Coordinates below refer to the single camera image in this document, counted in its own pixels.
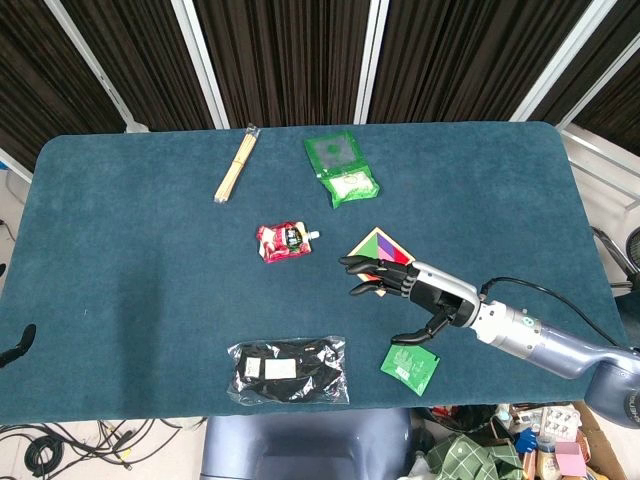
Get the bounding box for small green sachet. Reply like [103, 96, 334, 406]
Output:
[379, 342, 441, 397]

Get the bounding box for pink paper box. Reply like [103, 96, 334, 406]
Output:
[554, 440, 587, 477]

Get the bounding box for teal table cloth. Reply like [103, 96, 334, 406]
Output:
[0, 121, 639, 425]

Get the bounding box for black garment in clear bag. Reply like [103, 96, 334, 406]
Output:
[227, 335, 350, 406]

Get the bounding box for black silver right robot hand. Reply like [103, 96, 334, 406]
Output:
[339, 255, 482, 347]

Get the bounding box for green plaid cloth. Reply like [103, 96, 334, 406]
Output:
[424, 433, 526, 480]

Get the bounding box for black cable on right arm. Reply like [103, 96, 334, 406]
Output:
[479, 277, 621, 347]

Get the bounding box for black floor cables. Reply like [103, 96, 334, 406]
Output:
[0, 418, 209, 474]

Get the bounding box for bundle of wooden chopsticks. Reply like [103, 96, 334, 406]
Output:
[213, 123, 262, 204]

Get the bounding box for wooden tangram puzzle tray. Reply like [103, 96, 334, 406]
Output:
[347, 226, 417, 297]

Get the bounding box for large green snack package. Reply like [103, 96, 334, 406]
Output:
[303, 130, 381, 210]

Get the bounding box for black office chair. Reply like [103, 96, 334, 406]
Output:
[589, 224, 640, 301]

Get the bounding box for blue robot torso base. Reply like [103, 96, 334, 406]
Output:
[199, 407, 416, 480]

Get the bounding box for red drink pouch with spout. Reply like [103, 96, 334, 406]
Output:
[256, 221, 321, 265]

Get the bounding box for black folding partition screen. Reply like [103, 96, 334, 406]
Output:
[0, 0, 640, 181]

